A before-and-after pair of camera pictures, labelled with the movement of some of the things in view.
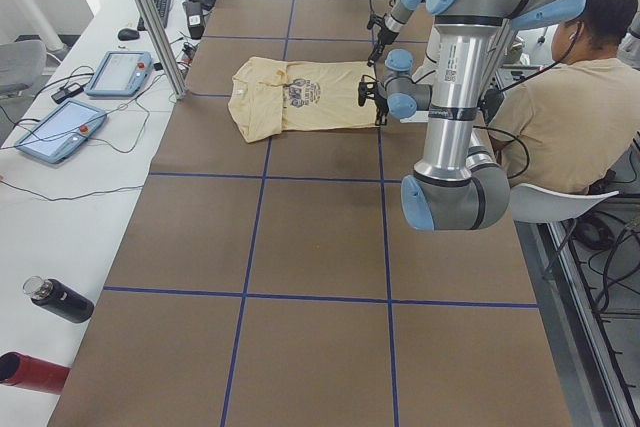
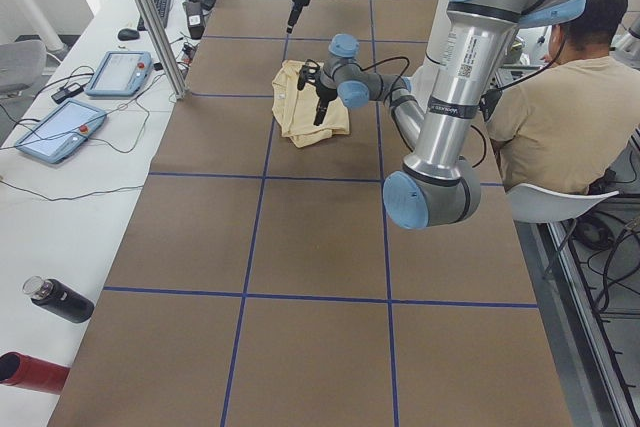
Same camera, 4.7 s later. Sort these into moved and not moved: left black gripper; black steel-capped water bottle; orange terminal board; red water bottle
Moved: left black gripper
Not moved: red water bottle; black steel-capped water bottle; orange terminal board
